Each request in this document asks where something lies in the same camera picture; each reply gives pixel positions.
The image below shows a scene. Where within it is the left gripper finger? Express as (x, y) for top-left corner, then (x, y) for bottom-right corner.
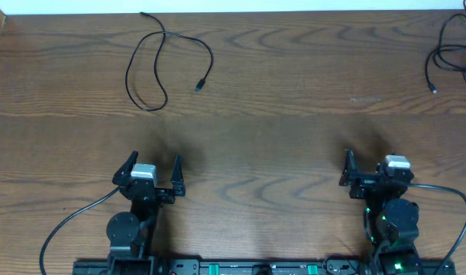
(112, 150), (138, 183)
(170, 155), (186, 196)

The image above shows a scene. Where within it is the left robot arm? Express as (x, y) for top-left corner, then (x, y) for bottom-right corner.
(103, 151), (186, 275)

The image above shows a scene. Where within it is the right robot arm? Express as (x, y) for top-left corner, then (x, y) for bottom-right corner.
(339, 149), (424, 275)

